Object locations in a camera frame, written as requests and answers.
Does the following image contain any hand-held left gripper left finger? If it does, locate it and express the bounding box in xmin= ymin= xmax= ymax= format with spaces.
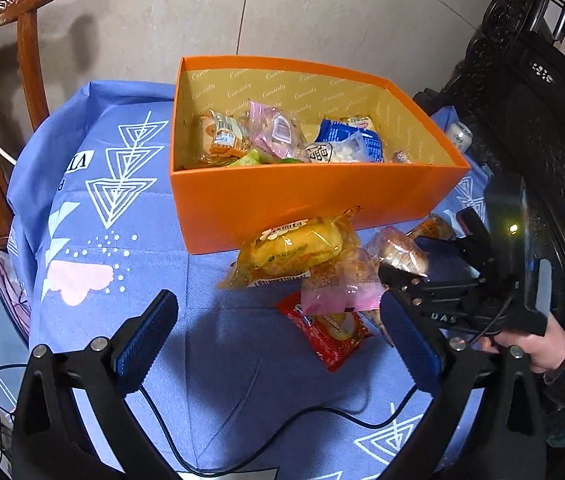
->
xmin=10 ymin=289 xmax=180 ymax=480

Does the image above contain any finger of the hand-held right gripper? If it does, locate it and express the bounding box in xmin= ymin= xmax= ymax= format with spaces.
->
xmin=415 ymin=235 xmax=493 ymax=271
xmin=378 ymin=262 xmax=513 ymax=333

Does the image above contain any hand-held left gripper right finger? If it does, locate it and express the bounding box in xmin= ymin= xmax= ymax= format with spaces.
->
xmin=379 ymin=290 xmax=548 ymax=480

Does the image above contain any clear brown bun packet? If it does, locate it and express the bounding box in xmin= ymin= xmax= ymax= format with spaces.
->
xmin=366 ymin=226 xmax=430 ymax=278

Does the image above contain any clear packet of white balls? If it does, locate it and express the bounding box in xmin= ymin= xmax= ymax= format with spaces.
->
xmin=305 ymin=132 xmax=370 ymax=163

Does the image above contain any blue snack packet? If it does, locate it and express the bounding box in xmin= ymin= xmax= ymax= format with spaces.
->
xmin=315 ymin=119 xmax=385 ymax=163

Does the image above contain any orange cardboard box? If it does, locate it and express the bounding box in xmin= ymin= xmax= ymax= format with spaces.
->
xmin=169 ymin=56 xmax=472 ymax=255

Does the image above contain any pink snack packet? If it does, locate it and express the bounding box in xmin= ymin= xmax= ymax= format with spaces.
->
xmin=247 ymin=100 xmax=308 ymax=163

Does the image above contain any green snack packet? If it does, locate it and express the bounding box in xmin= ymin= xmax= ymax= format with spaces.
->
xmin=227 ymin=149 xmax=303 ymax=167

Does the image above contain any clear rice cracker packet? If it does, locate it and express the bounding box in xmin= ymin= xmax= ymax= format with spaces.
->
xmin=197 ymin=110 xmax=253 ymax=166

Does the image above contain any person's right hand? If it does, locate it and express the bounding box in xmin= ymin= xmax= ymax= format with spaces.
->
xmin=477 ymin=310 xmax=565 ymax=376

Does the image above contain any round cake packet orange label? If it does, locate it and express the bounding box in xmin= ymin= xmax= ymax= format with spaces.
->
xmin=407 ymin=214 xmax=455 ymax=241

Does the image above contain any pink clear bread packet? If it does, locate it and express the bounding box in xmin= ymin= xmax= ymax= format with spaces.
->
xmin=301 ymin=247 xmax=388 ymax=317

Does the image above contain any red snack packet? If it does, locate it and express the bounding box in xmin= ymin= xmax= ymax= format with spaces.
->
xmin=277 ymin=291 xmax=375 ymax=373

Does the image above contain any blue printed tablecloth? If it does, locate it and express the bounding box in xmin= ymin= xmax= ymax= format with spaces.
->
xmin=6 ymin=79 xmax=493 ymax=480

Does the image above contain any white drink can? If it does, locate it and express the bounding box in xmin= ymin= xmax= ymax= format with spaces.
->
xmin=445 ymin=121 xmax=474 ymax=153

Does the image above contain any yellow clear cake packet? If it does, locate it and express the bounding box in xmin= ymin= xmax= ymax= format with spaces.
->
xmin=218 ymin=212 xmax=360 ymax=291

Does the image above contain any dark carved wooden furniture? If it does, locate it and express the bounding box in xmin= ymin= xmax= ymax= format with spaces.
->
xmin=412 ymin=0 xmax=565 ymax=321

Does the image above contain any white round cake packet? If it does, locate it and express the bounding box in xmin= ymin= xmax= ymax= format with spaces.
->
xmin=339 ymin=115 xmax=375 ymax=131

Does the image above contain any white plastic bag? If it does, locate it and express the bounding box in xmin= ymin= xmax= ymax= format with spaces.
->
xmin=0 ymin=247 xmax=30 ymax=331

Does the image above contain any carved wooden chair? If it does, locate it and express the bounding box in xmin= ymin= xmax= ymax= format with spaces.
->
xmin=0 ymin=0 xmax=70 ymax=248

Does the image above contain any black cable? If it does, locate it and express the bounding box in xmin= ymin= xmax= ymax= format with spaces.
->
xmin=140 ymin=305 xmax=513 ymax=478

